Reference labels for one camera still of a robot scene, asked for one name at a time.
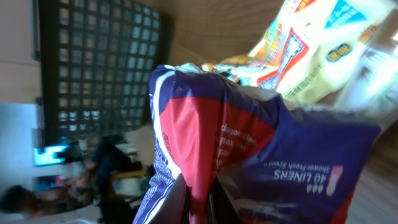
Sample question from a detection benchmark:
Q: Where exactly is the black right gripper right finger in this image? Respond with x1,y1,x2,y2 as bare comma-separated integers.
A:
206,179,243,224

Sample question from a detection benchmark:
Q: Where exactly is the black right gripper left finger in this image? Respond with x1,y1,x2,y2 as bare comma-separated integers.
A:
149,174,190,224

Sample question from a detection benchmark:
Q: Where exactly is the red purple pad package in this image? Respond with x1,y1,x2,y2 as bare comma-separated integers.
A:
134,63,380,223

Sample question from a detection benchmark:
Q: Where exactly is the yellow snack bag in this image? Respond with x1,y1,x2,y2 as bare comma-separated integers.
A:
201,0,398,122

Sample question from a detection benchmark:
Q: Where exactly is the blurred person in background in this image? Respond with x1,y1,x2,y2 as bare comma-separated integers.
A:
1,125,155,223

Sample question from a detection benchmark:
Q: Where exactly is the grey plastic shopping basket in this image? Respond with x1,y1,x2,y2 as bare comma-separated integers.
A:
38,0,172,145

